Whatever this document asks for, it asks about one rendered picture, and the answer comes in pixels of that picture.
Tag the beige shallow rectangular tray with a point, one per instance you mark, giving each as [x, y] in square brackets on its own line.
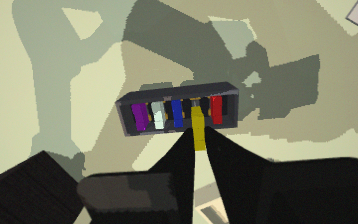
[209, 204]

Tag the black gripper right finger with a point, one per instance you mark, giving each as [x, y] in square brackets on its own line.
[247, 182]

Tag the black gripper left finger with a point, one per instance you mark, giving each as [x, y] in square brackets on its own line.
[167, 186]

